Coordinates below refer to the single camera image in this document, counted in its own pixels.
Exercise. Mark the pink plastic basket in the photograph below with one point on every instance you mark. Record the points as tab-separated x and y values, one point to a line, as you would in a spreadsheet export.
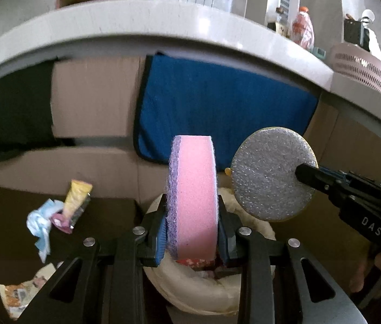
359	64

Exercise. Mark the white orange printed wrapper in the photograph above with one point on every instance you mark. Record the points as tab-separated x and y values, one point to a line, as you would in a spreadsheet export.
18	293

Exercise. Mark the round silver scouring pad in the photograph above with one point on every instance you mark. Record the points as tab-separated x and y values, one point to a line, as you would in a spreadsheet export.
268	175

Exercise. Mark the pink wrapper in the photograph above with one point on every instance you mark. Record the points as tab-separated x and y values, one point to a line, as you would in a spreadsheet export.
60	223

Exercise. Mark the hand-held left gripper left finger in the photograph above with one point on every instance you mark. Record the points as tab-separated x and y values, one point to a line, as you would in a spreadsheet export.
159	243

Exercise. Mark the white ladle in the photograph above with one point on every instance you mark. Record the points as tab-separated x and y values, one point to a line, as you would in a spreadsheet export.
368	16

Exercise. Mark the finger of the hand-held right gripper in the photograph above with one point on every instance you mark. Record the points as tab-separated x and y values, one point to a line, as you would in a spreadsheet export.
340	174
315	177

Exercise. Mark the red paper cup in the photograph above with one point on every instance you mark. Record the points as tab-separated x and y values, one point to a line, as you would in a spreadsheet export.
193	262

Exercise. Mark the blue cloth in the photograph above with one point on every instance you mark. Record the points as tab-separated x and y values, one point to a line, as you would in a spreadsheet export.
227	101

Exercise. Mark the bottle with orange cap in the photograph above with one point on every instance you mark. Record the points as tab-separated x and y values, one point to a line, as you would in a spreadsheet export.
303	28

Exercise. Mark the small brown jar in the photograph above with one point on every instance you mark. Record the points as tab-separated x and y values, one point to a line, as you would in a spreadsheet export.
279	23

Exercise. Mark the black cloth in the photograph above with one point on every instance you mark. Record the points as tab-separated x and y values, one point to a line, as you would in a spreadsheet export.
15	114

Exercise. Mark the pink and purple sponge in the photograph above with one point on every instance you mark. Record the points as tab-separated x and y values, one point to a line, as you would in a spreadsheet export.
193	195

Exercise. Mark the yellow wrapper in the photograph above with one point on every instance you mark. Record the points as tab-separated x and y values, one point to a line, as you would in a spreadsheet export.
77	195

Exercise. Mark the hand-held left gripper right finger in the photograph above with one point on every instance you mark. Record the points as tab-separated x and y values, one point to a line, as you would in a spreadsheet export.
222	243

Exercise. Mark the white bag-lined waste bin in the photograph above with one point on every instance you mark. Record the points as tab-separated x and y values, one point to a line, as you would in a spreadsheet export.
193	293

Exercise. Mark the white counter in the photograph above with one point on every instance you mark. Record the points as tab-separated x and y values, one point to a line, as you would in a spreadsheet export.
143	23

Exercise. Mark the black utensil holder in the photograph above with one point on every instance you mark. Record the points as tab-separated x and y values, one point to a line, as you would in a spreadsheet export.
354	33

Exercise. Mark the blue and white wrapper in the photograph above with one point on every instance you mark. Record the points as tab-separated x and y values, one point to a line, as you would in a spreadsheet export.
40	222

